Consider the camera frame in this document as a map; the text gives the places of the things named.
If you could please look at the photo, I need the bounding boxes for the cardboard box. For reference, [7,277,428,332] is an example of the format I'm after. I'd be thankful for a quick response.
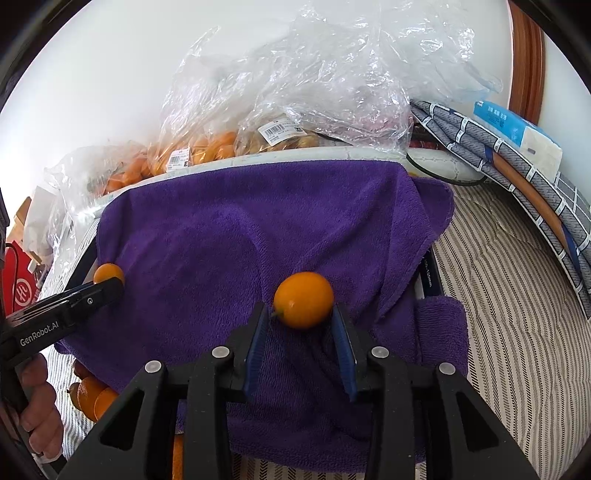
[13,196,34,232]

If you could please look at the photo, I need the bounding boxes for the brown wooden frame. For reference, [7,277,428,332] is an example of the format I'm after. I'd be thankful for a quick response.
[507,0,549,129]

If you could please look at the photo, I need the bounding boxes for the blue and white tissue pack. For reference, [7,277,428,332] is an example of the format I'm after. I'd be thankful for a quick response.
[472,98,564,175]

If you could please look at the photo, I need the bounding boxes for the person's left hand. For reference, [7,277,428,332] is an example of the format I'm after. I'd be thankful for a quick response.
[21,353,64,459]

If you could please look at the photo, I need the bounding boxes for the striped bed sheet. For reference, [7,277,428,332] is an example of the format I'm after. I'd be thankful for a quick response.
[37,182,591,480]

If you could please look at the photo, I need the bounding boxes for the white plastic bag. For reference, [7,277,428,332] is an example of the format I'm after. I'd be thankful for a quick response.
[23,185,63,264]

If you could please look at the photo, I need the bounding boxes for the purple towel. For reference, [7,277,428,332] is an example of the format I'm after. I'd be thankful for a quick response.
[54,159,470,474]

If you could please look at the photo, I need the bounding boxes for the clear bag of brown fruits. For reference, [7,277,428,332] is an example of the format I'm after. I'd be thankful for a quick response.
[235,108,325,158]

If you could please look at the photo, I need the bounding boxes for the red box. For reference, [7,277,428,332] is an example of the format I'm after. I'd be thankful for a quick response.
[1,240,48,320]

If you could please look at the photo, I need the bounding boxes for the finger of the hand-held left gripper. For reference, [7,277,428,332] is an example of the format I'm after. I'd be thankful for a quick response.
[34,276,126,325]

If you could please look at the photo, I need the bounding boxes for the white pad with black rim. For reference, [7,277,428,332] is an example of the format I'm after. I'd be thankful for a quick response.
[405,148,485,186]

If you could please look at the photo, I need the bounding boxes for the grey patterned folded quilt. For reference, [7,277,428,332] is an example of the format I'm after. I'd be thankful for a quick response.
[410,98,591,320]

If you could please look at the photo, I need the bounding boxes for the clear bag of small oranges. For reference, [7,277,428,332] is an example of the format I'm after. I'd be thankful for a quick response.
[157,28,242,175]

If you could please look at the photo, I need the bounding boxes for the small orange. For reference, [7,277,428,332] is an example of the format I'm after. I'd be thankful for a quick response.
[93,263,125,284]
[273,271,335,330]

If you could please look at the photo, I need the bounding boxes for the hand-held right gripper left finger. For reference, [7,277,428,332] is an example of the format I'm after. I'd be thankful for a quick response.
[58,302,271,480]

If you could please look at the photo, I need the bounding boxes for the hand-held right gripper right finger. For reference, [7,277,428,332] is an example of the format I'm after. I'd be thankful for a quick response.
[332,305,541,480]

